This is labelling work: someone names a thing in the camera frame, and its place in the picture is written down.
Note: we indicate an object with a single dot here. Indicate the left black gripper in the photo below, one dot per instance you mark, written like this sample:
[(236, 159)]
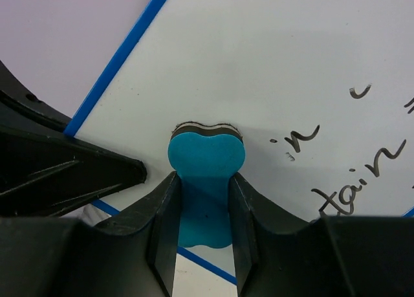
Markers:
[(43, 175)]

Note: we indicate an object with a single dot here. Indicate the blue whiteboard eraser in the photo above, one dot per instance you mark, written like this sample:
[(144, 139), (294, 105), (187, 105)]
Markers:
[(205, 158)]

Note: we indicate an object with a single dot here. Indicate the blue framed small whiteboard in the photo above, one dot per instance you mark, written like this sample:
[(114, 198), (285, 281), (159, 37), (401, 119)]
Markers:
[(321, 91)]

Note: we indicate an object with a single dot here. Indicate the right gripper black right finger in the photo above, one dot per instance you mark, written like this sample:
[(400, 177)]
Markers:
[(279, 254)]

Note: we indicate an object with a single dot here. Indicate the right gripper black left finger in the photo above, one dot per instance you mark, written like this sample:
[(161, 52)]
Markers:
[(132, 253)]

